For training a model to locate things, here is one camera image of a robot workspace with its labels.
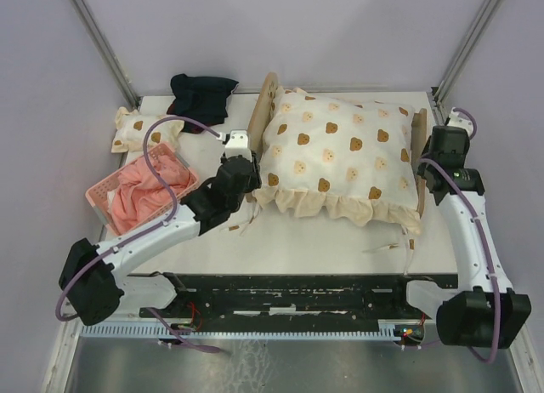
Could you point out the left aluminium frame post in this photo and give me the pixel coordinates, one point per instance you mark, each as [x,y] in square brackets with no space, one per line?
[106,52]

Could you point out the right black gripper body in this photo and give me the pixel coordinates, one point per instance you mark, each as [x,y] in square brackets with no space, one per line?
[428,155]

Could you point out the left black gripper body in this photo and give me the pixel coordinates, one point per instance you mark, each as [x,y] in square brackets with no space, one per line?
[255,180]

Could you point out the aluminium frame post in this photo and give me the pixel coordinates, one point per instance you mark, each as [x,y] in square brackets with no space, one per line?
[106,52]
[465,48]

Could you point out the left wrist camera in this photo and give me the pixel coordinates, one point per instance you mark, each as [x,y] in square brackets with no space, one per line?
[236,144]

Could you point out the pink plastic basket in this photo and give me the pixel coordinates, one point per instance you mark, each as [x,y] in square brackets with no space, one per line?
[97,194]

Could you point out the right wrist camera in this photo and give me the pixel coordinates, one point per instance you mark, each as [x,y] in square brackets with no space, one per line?
[460,118]

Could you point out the white slotted cable duct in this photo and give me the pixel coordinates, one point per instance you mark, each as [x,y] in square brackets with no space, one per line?
[256,327]

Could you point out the small bear print pillow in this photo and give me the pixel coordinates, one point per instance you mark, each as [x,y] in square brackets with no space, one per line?
[132,127]

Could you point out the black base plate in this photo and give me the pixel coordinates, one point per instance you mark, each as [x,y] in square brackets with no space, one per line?
[201,298]

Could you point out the pink cloth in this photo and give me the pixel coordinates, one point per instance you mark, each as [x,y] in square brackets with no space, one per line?
[139,194]

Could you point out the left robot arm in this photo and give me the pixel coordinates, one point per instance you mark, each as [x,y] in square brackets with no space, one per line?
[91,277]

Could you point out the large bear print cushion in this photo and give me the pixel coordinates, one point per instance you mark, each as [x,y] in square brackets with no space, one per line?
[340,155]

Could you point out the dark navy garment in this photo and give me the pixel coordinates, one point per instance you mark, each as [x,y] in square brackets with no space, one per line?
[203,99]

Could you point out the wooden pet bed frame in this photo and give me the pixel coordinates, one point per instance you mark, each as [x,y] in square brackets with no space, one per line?
[259,108]

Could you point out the right aluminium frame post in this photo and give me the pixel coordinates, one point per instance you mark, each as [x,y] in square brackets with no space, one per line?
[465,48]

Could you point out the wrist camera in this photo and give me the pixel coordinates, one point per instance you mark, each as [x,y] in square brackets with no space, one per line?
[460,118]
[236,144]

